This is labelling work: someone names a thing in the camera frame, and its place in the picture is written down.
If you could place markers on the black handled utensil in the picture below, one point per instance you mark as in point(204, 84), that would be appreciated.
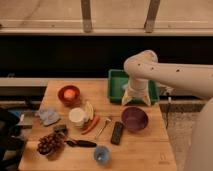
point(81, 143)

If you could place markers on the purple bowl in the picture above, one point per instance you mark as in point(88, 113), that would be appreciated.
point(134, 119)

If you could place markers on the yellow banana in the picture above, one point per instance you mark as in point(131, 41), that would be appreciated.
point(89, 110)

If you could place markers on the small metal cup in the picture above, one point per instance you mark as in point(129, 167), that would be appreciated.
point(60, 129)

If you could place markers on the small blue cup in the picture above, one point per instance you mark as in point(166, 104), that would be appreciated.
point(101, 155)

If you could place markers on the black chair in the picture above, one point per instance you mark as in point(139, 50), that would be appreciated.
point(9, 140)

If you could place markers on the red bowl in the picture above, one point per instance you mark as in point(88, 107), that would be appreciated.
point(67, 102)

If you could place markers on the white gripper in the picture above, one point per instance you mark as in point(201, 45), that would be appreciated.
point(136, 88)

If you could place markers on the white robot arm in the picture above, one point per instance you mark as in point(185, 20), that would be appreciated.
point(197, 79)

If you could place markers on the orange carrot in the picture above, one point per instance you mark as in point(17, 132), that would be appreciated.
point(92, 125)

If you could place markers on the white round container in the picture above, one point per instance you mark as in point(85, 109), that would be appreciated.
point(78, 117)

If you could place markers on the black remote control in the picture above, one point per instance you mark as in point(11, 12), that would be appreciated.
point(117, 133)

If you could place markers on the dark red grape bunch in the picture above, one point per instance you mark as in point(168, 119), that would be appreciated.
point(50, 143)

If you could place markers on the orange fruit in bowl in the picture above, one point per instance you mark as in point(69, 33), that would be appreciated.
point(69, 94)

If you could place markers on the green plastic tray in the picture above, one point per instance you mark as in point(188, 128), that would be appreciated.
point(117, 79)

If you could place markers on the blue grey cloth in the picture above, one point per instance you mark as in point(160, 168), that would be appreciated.
point(48, 116)

